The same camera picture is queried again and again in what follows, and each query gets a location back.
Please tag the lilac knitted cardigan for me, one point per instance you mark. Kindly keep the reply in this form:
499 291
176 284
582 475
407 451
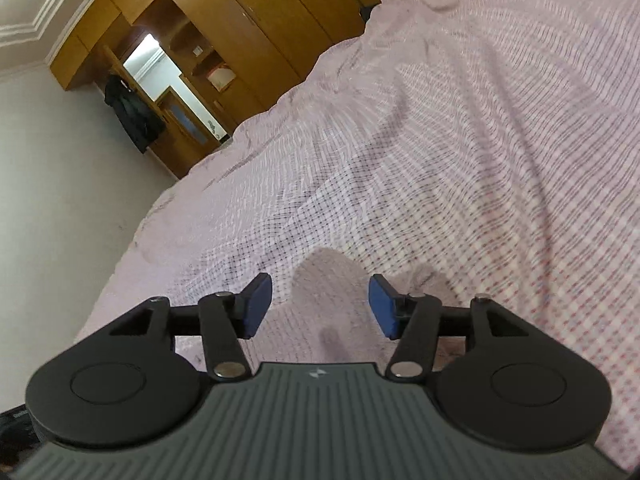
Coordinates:
325 290

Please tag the pink checked bedspread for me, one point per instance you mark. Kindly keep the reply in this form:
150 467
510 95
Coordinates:
450 135

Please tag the black hanging jacket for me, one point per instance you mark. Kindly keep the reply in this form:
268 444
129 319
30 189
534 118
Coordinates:
132 112

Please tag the wooden door with glass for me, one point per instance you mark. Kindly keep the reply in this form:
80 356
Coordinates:
187 122

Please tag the wooden wardrobe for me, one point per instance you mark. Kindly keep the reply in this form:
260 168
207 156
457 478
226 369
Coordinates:
280 25

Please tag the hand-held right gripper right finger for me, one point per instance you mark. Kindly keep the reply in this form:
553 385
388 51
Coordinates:
382 305

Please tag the white box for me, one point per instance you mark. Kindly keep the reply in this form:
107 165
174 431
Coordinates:
221 77

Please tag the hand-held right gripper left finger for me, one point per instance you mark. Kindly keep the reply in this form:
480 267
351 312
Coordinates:
259 305

